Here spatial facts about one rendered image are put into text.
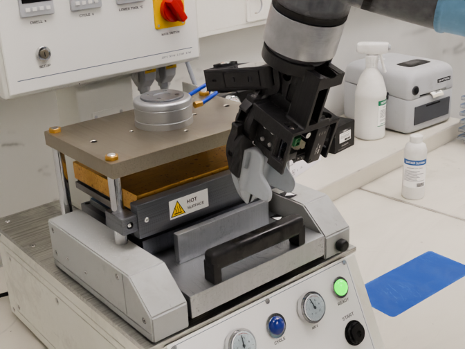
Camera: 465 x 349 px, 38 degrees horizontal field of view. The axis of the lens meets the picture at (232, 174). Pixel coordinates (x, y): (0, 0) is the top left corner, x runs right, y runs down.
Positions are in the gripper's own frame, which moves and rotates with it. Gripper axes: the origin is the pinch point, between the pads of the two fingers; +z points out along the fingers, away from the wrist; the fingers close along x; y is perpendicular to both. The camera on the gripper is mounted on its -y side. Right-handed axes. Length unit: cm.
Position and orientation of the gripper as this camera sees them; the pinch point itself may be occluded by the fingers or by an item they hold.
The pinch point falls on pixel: (245, 189)
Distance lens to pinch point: 81.2
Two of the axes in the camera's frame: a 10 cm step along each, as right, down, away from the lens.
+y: 6.3, 5.6, -5.4
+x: 7.6, -2.7, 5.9
